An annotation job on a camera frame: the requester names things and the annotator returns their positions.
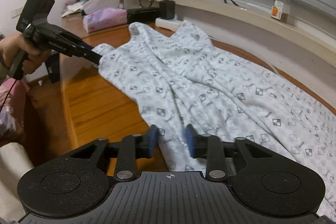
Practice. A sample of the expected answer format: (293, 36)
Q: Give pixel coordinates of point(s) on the clear jar orange label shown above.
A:
(281, 8)

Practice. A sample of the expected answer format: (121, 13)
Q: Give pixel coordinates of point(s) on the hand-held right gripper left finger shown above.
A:
(153, 140)

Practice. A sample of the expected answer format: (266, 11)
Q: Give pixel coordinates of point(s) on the person's left hand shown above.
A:
(10, 45)

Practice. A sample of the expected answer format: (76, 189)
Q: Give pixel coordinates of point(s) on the pink tissue pack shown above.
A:
(105, 19)

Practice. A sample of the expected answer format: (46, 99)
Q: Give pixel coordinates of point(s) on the beige window sill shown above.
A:
(249, 19)

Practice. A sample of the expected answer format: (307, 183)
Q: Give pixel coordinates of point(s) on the white power strip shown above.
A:
(168, 23)

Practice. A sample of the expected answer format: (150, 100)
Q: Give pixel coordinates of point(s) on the white patterned garment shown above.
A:
(210, 87)

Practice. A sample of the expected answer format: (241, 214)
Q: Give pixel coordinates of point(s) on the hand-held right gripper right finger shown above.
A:
(190, 140)

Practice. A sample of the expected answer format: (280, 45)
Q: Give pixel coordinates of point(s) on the black flat box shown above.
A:
(143, 14)

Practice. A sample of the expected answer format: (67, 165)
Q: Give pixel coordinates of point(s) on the pink patterned bedding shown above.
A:
(13, 113)

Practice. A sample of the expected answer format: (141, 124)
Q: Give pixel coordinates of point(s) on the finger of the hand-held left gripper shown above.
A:
(90, 57)
(85, 46)

